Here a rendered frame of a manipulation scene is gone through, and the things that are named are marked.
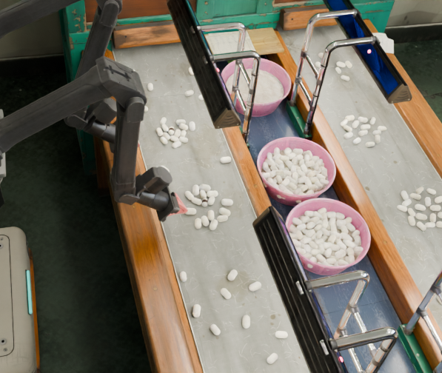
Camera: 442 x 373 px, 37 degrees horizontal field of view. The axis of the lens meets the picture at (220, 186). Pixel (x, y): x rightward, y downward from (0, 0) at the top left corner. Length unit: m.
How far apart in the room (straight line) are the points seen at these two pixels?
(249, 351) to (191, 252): 0.35
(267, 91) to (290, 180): 0.45
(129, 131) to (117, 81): 0.19
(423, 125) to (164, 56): 1.01
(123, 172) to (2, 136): 0.35
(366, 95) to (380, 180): 0.43
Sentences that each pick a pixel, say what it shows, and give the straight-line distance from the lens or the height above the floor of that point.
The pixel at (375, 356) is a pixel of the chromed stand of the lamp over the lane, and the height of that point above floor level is 0.98.
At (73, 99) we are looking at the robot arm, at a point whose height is 1.38.
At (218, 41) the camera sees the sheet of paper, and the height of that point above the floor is 0.78.
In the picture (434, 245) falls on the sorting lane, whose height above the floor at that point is 0.74.
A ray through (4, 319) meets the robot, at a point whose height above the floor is 0.28.
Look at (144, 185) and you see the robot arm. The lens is 1.80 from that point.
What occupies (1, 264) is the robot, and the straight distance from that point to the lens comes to 2.56.
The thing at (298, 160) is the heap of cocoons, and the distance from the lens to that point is 2.28.
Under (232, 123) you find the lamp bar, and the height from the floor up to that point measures 1.06.
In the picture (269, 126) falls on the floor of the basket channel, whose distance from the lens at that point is 2.45.
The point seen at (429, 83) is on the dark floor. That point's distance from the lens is 3.98.
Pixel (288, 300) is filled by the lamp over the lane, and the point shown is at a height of 1.07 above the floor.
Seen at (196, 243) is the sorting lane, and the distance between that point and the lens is 2.00.
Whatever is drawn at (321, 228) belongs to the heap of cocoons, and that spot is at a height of 0.74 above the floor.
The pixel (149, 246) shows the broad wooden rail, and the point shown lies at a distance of 1.96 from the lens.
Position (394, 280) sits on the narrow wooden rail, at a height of 0.76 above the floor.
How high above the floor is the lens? 2.37
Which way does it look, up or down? 50 degrees down
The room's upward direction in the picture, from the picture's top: 7 degrees clockwise
